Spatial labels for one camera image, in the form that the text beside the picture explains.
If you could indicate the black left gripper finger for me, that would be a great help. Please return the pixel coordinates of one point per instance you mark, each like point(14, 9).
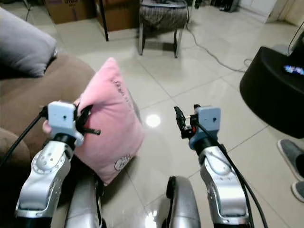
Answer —
point(86, 115)
point(93, 131)

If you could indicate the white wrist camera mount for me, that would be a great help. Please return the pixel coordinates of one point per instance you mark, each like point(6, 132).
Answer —
point(64, 118)
point(211, 116)

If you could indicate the tall brown cardboard box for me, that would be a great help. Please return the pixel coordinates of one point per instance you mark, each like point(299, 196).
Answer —
point(123, 14)

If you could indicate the black round side table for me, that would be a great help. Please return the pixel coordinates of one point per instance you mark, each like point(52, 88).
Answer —
point(270, 99)

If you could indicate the cardboard box with black print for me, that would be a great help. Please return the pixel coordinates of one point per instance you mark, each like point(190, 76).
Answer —
point(71, 10)

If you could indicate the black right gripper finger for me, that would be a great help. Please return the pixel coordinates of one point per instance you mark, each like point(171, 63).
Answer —
point(196, 109)
point(180, 122)

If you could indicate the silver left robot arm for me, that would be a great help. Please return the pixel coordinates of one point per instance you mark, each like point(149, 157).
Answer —
point(45, 183)

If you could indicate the pink pillow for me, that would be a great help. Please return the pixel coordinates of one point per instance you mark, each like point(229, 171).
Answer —
point(114, 123)

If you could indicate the grey slipper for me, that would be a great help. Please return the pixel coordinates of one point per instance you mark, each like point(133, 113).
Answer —
point(299, 191)
point(292, 156)

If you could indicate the silver robot right leg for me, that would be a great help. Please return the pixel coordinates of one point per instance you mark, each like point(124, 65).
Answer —
point(183, 204)

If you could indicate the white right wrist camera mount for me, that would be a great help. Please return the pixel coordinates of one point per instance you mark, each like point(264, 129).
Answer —
point(211, 116)

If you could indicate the silver robot left leg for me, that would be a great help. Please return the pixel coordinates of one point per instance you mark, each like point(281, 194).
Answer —
point(83, 204)

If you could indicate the grey pillow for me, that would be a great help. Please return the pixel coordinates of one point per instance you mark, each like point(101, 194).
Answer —
point(23, 47)

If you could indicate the silver robot leg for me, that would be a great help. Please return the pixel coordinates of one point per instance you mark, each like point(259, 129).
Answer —
point(183, 204)
point(83, 204)

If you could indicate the patterned fabric metal chair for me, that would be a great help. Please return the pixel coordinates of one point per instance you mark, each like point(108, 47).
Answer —
point(164, 16)

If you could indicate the brown round velvet sofa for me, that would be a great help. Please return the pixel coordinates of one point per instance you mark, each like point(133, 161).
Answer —
point(28, 95)

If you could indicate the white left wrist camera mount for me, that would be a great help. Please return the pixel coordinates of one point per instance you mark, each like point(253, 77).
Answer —
point(64, 118)

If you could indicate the black upright pole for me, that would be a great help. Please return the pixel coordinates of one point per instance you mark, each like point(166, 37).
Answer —
point(103, 21)

